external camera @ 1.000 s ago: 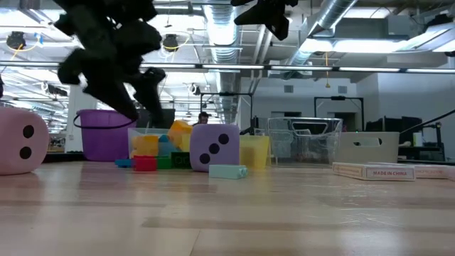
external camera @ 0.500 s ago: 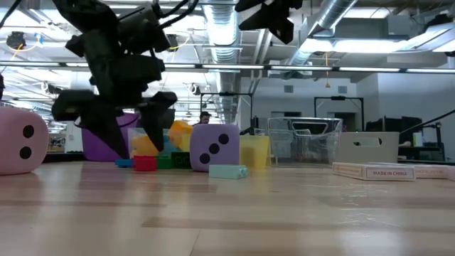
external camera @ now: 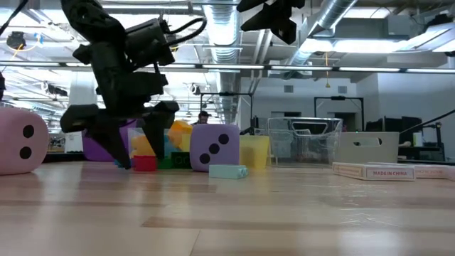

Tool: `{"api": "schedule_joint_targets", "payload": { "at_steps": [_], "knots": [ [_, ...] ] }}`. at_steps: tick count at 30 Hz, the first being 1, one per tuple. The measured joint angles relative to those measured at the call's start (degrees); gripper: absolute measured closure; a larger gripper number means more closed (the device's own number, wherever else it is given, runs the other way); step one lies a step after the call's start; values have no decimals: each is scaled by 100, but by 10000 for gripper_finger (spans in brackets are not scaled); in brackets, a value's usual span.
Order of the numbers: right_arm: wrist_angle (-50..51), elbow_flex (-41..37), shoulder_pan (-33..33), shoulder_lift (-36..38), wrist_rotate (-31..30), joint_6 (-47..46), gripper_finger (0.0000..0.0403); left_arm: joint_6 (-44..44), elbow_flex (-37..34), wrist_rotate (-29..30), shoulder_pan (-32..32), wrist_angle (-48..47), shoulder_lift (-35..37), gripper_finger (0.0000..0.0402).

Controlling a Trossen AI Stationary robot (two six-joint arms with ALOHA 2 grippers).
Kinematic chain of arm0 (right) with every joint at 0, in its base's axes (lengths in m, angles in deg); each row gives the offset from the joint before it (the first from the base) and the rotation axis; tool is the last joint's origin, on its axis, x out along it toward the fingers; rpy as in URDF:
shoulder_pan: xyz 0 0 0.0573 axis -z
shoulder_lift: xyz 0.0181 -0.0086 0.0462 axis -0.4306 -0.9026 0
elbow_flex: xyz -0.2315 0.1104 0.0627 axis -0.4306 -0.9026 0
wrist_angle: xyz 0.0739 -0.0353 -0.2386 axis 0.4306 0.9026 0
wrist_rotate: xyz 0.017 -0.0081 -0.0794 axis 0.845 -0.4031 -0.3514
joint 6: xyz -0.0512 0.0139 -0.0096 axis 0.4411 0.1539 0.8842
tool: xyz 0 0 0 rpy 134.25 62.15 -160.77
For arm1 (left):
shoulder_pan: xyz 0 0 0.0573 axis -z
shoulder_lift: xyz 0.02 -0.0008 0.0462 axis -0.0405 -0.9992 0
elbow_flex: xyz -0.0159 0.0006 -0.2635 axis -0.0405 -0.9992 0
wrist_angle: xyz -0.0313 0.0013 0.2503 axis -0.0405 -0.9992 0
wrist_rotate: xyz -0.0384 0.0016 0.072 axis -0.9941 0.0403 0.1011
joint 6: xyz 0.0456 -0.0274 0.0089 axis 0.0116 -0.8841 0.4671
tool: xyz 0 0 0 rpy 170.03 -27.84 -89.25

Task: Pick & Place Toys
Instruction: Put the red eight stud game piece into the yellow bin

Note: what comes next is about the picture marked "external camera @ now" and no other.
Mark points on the blue plastic toy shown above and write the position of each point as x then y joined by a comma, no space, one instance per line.
167,149

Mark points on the ceiling light strip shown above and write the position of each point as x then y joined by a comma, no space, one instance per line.
369,69

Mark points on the silver ventilation duct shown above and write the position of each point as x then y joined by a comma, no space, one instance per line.
330,14
224,35

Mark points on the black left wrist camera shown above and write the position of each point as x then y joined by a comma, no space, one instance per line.
149,42

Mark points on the yellow plastic bin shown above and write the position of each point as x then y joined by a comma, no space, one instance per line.
254,151

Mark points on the red toy brick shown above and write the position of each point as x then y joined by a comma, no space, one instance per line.
145,163

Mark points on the yellow plastic toy block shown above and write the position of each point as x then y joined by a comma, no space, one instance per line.
179,135
140,145

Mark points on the large clear plastic bin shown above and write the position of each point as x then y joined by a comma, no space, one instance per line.
305,142

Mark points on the pink pattern playing card box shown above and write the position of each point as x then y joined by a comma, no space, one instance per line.
452,173

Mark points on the light blue toy brick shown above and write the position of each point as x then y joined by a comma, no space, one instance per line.
227,171

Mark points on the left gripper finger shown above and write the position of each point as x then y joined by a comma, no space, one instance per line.
158,131
110,140

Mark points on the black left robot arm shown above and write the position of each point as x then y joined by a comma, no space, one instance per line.
89,17

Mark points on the red emblem playing card box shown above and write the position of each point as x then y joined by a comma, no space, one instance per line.
373,172

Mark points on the pink foam die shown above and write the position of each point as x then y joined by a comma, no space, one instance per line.
21,142

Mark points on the black rig frame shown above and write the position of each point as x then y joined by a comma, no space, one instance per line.
227,94
337,97

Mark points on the grey plastic bin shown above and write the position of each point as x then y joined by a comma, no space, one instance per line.
369,153

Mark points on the black ceiling device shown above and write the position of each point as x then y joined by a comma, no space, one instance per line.
16,40

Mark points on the purple plastic bucket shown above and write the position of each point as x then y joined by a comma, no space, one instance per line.
93,149

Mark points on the small clear plastic bin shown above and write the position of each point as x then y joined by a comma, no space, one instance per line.
133,133

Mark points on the purple foam die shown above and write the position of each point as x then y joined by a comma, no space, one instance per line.
215,142

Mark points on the black desk monitors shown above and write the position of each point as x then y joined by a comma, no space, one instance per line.
409,124

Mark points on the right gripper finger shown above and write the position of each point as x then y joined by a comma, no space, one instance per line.
273,21
254,4

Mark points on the person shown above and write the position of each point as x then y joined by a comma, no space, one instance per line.
203,117

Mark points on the orange back playing card box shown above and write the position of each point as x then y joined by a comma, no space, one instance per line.
432,171

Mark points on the yellow hanging pendant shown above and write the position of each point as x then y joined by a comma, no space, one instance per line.
327,84

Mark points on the black aluminium support frame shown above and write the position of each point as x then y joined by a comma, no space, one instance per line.
64,158

